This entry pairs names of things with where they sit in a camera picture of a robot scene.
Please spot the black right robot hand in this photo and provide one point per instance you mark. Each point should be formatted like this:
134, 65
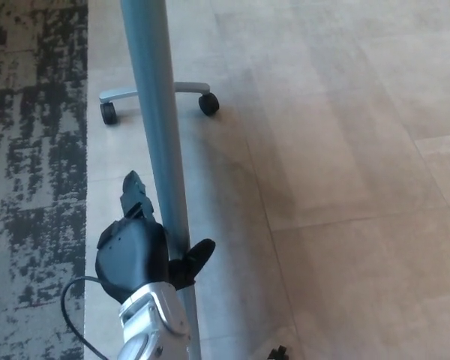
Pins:
129, 255

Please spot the mobile glass whiteboard grey frame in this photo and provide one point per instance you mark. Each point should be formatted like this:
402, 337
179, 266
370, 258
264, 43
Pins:
153, 93

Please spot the grey curved whiteboard base leg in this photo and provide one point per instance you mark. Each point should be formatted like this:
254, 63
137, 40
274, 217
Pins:
195, 87

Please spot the black caster wheel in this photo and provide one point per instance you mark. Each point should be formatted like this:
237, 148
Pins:
278, 353
108, 113
209, 104

